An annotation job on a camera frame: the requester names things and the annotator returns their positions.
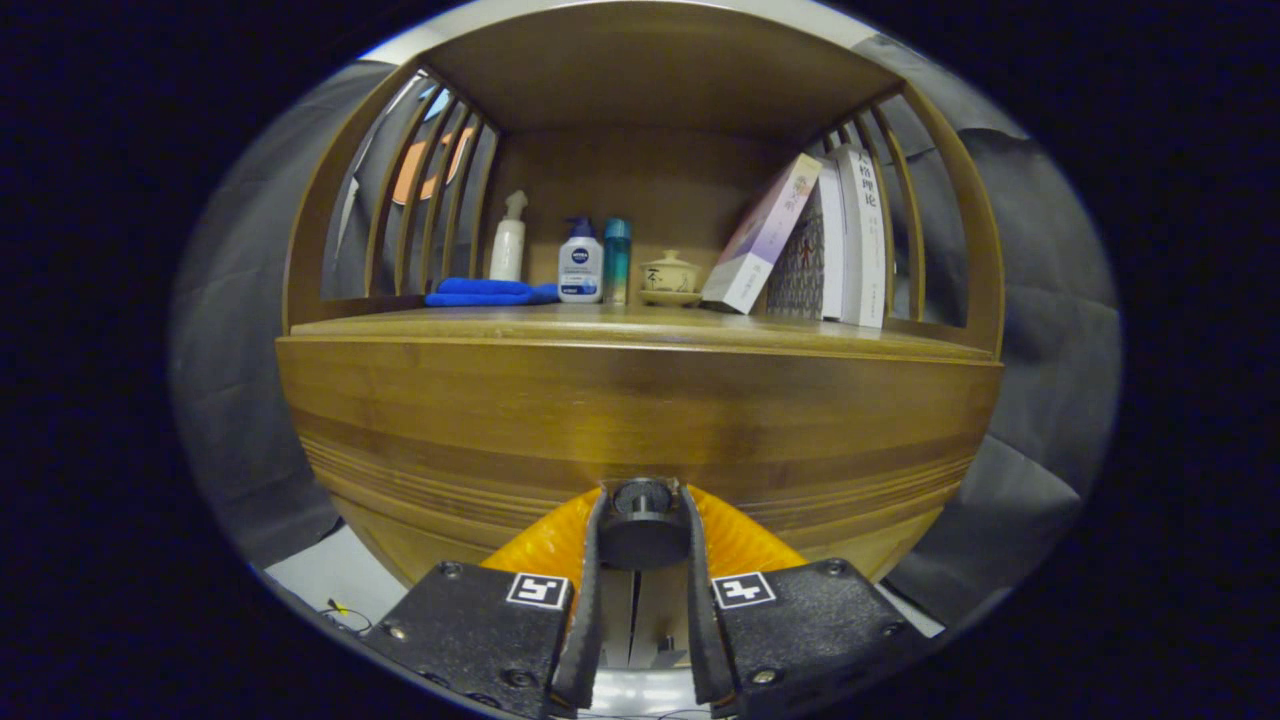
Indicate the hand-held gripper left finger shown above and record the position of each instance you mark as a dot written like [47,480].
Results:
[587,630]

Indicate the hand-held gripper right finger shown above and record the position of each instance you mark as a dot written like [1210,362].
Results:
[703,630]

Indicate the black drawer knob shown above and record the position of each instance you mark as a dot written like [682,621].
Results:
[640,530]

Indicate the wooden drawer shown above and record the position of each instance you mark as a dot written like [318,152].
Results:
[500,420]

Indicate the wooden cabinet door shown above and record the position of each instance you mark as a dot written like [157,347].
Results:
[870,550]
[420,545]

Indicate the wooden cabinet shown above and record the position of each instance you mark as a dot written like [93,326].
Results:
[650,70]

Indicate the blue folded cloth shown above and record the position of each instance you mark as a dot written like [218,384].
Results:
[480,292]

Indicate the beige lidded teacup with saucer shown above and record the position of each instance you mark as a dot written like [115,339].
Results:
[669,277]

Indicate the white lotion bottle blue cap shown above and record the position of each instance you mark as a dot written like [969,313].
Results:
[580,270]

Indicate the teal slim bottle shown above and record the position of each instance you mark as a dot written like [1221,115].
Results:
[616,262]

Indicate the white spray bottle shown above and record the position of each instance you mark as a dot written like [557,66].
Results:
[507,250]

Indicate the purple and white book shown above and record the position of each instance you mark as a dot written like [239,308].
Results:
[765,235]

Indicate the thin white book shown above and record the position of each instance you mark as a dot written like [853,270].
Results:
[832,250]

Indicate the black backdrop cloth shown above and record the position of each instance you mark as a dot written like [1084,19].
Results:
[1050,300]

